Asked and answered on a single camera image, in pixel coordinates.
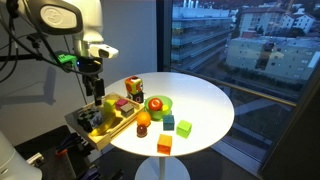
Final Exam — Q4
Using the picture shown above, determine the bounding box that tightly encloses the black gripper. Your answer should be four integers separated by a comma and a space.
77, 57, 106, 107

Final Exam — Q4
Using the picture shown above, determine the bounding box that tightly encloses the yellow banana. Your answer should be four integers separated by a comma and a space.
89, 111, 118, 138

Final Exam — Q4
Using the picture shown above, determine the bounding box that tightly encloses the white rounded robot base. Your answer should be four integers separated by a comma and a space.
0, 129, 43, 180

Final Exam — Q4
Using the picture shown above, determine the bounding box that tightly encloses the light wooden slatted tray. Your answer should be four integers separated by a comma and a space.
64, 92, 146, 152

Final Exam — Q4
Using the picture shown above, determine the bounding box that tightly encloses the yellow cube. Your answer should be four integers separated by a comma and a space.
102, 99, 117, 116

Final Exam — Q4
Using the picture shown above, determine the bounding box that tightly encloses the pink cube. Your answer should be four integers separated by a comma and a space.
115, 98, 129, 111

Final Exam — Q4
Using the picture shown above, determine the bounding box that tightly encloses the orange soft number cube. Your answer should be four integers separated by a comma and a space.
124, 75, 144, 96

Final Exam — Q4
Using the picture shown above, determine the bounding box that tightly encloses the green connector box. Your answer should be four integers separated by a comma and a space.
53, 50, 79, 72

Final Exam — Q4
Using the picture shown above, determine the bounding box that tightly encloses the grey cube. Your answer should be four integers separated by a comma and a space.
119, 103, 135, 118

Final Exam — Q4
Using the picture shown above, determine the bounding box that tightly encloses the dark soft letter cube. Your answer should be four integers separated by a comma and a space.
126, 91, 145, 105

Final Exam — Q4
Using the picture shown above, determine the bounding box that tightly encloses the orange fruit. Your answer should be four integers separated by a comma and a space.
136, 111, 152, 128

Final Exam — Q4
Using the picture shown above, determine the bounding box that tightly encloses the blue black clamp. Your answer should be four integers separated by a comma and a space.
54, 132, 85, 158

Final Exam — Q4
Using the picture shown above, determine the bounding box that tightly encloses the red apple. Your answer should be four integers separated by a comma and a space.
148, 97, 164, 112

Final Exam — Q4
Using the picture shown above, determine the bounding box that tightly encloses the dark red plum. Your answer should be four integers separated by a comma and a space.
136, 124, 149, 138

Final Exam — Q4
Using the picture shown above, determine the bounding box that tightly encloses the green plastic bowl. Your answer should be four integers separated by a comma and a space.
144, 95, 174, 121

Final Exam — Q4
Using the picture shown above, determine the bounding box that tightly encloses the teal cube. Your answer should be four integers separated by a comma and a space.
162, 114, 176, 132

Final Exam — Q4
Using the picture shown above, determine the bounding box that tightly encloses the white power strip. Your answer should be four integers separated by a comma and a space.
25, 152, 46, 168

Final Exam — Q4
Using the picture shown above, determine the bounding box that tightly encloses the wooden window handrail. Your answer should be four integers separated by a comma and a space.
170, 66, 298, 108

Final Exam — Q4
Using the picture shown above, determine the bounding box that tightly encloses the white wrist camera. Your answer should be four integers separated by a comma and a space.
88, 43, 120, 60

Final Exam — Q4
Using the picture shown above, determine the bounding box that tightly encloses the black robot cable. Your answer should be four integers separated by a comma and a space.
0, 0, 84, 76

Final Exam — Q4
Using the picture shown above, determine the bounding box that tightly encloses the black camera stand rod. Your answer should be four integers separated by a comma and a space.
0, 33, 46, 64

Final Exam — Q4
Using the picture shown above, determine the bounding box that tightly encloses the white round table pedestal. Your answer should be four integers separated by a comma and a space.
134, 155, 191, 180

